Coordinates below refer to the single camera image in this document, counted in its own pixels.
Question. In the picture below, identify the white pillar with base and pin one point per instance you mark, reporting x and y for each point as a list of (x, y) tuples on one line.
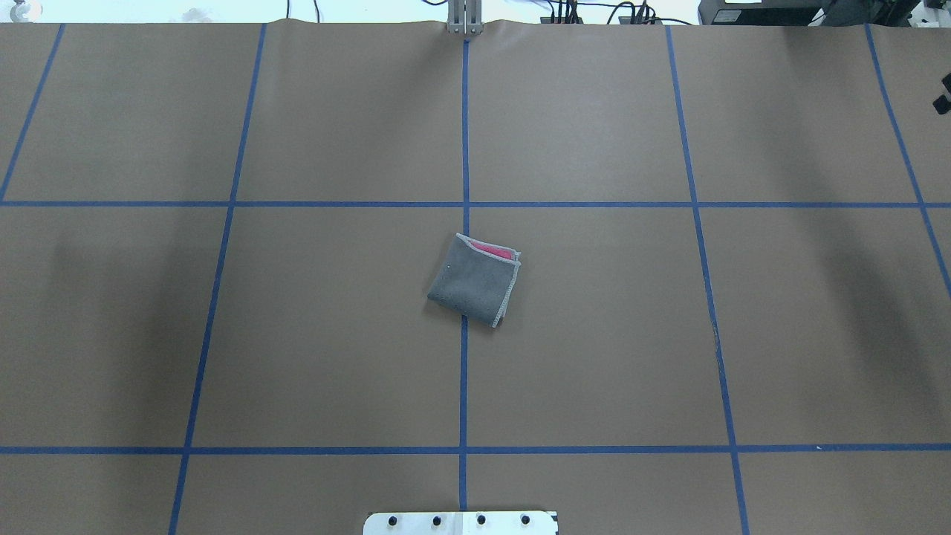
[(463, 522)]

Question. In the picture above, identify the black box with label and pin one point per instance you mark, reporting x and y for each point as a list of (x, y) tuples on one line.
[(757, 13)]

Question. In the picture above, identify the pink and grey towel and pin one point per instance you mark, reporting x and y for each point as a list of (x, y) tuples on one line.
[(476, 279)]

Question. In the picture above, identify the round metal table grommet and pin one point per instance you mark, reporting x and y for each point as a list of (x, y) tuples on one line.
[(27, 11)]

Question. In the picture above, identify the aluminium frame post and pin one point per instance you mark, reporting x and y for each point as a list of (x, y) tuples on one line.
[(464, 17)]

